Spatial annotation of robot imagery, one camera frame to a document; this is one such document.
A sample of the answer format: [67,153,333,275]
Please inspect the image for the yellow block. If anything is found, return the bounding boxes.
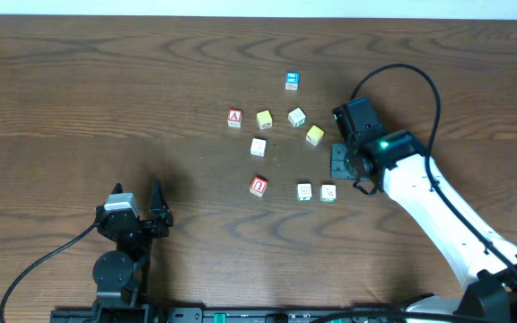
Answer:
[320,184,337,203]
[305,125,325,146]
[256,109,273,129]

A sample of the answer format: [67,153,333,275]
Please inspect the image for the red U block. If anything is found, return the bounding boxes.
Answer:
[250,177,268,197]

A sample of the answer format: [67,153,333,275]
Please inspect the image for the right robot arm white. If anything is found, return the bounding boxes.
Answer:
[332,128,517,322]

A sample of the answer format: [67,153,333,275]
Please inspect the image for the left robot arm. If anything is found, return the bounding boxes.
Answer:
[91,180,173,323]

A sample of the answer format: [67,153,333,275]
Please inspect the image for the white green block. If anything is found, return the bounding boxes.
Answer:
[288,107,307,128]

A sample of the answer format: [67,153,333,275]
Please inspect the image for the blue letter block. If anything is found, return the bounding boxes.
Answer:
[285,72,301,91]

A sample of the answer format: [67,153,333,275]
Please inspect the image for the red A block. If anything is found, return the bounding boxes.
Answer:
[227,109,243,128]

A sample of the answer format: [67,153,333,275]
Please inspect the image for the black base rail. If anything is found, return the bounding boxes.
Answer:
[50,306,421,323]

